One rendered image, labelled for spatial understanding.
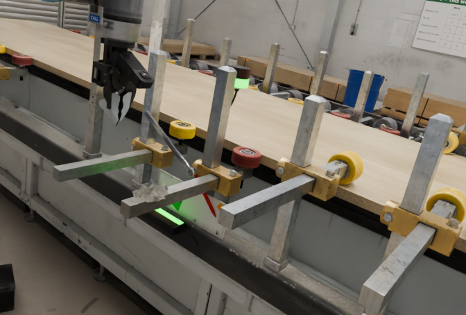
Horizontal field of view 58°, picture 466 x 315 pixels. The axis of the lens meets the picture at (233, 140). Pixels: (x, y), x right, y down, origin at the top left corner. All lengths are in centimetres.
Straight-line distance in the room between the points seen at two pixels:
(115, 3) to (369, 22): 771
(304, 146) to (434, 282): 46
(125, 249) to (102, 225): 17
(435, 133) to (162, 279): 125
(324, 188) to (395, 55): 748
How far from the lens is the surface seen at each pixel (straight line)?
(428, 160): 85
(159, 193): 92
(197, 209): 115
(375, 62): 846
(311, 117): 92
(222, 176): 107
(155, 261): 177
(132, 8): 103
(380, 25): 848
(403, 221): 88
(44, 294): 204
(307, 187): 90
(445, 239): 87
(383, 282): 64
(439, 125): 83
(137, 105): 152
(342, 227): 119
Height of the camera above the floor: 127
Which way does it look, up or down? 17 degrees down
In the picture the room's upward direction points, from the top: 11 degrees clockwise
